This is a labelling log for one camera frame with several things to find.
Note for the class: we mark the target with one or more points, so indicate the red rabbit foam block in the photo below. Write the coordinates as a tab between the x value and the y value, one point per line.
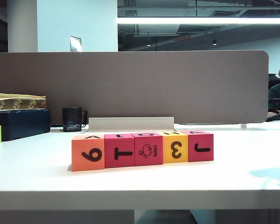
149	150

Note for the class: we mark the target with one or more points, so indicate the red letter T foam block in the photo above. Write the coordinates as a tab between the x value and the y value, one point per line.
119	152

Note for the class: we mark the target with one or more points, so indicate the yellow number 3 foam block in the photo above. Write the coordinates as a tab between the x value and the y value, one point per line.
176	149

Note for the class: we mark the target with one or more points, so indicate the orange monkey foam block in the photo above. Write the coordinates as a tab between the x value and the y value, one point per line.
88	154

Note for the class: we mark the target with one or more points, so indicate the red letter J foam block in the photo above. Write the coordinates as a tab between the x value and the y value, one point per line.
200	148

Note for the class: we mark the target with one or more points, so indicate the grey desk divider panel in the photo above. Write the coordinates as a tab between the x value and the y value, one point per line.
154	86

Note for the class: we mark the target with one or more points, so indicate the small ceiling spot lamp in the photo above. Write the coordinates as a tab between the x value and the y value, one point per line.
148	44
214	42

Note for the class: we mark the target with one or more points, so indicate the black mug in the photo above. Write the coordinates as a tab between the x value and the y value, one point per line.
71	119

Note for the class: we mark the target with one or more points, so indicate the red ceiling sign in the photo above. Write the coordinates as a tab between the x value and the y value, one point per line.
182	38

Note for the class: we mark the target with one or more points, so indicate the dark blue case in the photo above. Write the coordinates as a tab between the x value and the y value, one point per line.
21	123

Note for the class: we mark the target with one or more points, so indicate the yellow printed box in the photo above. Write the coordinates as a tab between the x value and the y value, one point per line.
18	101

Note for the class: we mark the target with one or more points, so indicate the grey partition bracket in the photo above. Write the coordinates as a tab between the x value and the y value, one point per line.
243	126

